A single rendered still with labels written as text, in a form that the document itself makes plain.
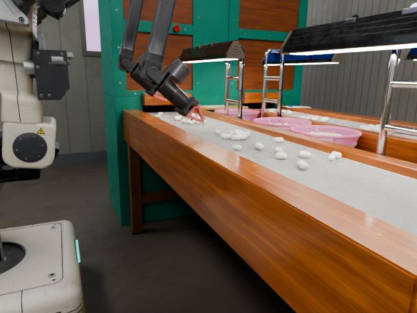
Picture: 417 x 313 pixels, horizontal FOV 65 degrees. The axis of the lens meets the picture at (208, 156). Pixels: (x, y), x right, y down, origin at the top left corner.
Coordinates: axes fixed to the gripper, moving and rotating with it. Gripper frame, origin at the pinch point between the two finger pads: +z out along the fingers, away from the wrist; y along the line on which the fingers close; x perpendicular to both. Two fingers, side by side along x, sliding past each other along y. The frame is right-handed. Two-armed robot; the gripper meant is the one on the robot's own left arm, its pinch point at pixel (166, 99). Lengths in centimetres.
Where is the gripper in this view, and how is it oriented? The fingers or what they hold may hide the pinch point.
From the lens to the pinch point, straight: 161.2
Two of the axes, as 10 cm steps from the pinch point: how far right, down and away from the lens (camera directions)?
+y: -4.1, -2.3, 8.8
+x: -6.0, 8.0, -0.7
